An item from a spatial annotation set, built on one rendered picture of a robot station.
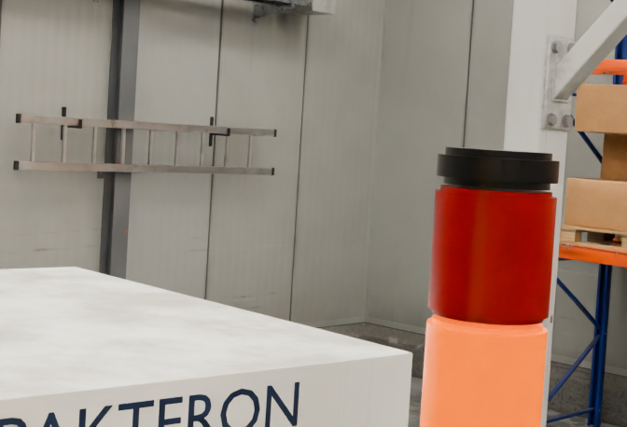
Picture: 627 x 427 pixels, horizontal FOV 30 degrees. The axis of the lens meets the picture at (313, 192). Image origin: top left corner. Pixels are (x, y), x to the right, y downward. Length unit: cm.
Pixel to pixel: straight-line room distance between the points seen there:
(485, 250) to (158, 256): 968
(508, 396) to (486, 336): 3
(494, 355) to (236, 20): 1015
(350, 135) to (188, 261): 235
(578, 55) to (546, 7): 15
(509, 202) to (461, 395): 8
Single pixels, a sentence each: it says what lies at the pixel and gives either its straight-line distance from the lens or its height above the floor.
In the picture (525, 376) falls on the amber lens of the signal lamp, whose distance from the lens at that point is 48.
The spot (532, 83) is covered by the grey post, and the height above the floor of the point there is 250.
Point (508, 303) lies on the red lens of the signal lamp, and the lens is 47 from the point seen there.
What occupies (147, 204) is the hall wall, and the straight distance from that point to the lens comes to 999.
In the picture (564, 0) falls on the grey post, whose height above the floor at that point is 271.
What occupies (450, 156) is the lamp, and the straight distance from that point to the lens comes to 47.
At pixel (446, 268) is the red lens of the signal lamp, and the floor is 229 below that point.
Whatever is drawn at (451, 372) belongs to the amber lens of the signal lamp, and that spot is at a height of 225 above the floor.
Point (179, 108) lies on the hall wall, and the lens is 1015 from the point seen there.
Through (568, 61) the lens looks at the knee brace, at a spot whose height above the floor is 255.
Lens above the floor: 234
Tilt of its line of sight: 3 degrees down
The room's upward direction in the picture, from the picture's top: 4 degrees clockwise
